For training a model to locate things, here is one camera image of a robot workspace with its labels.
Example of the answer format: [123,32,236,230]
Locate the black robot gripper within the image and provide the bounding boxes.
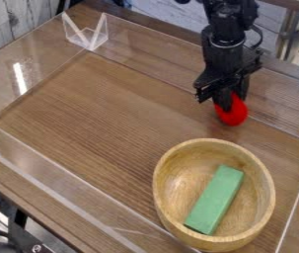
[192,26,263,112]

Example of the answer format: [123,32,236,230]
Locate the red plush fruit green stem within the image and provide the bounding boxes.
[213,94,248,127]

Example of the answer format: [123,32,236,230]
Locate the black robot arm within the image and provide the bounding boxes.
[193,0,263,112]

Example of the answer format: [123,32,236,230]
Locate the metal stand in background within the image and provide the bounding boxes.
[260,0,299,61]

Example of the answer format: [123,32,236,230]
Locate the wooden bowl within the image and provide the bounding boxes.
[151,138,275,253]

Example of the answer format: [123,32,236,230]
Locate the clear acrylic tray walls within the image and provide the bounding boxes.
[0,6,299,253]

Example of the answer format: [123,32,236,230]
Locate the green rectangular block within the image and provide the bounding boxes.
[183,165,244,235]

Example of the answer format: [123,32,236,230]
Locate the clear acrylic corner bracket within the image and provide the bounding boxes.
[60,13,108,51]

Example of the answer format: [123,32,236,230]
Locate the black table leg bracket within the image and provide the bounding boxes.
[8,209,53,253]

